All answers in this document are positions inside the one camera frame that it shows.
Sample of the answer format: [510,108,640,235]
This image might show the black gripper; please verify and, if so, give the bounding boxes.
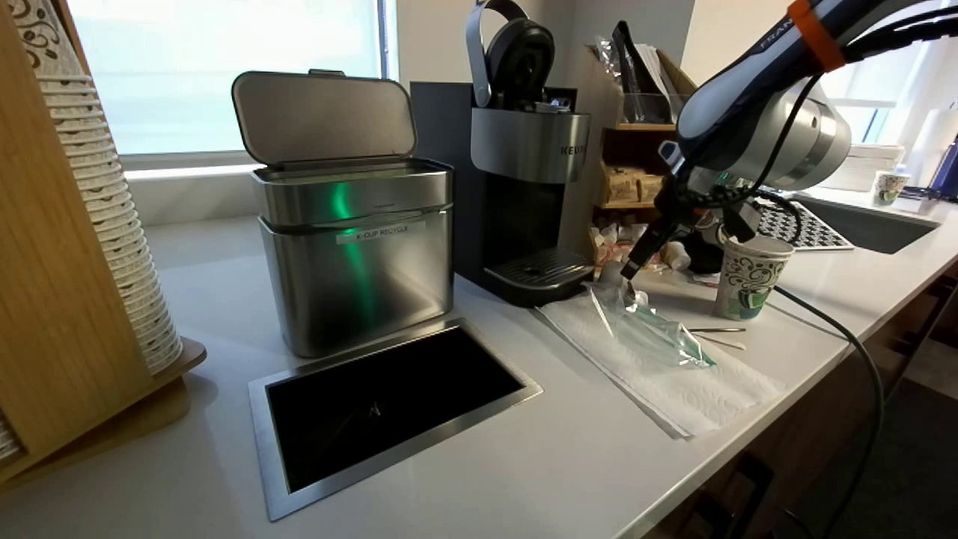
[619,160,732,294]

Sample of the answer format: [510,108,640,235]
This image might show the printed paper coffee cup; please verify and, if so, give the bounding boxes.
[714,232,799,322]

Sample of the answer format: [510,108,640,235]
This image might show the black silver coffee machine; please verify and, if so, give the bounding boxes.
[408,0,627,307]

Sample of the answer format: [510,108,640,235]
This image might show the stack of paper cups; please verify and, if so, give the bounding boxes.
[3,0,190,380]

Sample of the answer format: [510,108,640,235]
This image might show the clear zip bag green stripe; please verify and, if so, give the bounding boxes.
[588,282,717,370]

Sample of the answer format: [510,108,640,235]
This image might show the bamboo condiment organizer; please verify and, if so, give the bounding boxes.
[578,40,700,267]

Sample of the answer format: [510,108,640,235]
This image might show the clear plastic sheet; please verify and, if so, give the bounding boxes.
[534,286,804,443]

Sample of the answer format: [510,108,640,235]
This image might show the checkerboard calibration board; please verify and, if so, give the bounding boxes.
[747,190,860,253]

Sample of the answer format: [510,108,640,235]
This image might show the black tongs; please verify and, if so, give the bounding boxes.
[609,17,675,123]

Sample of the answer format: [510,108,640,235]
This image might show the steel sink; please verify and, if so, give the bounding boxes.
[796,187,946,258]

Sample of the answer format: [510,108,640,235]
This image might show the white round container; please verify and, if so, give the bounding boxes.
[848,139,907,190]

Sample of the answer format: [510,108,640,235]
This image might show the small printed cup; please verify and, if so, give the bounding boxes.
[871,165,914,210]

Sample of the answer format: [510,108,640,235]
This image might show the blue bottle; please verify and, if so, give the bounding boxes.
[932,132,958,202]

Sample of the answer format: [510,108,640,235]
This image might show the steel lidded trash bin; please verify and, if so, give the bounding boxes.
[227,66,458,362]

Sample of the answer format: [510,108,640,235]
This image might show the steel rimmed counter chute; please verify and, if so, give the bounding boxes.
[247,320,546,527]

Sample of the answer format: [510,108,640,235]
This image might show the bright window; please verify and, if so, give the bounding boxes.
[63,0,398,166]

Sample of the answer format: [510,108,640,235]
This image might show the wooden cup dispenser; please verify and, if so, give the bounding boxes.
[0,0,209,487]

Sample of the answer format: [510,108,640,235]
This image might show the black camera cable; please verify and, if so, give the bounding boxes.
[717,69,832,241]

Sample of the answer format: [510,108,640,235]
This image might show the dark power cable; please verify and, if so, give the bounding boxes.
[774,282,892,539]

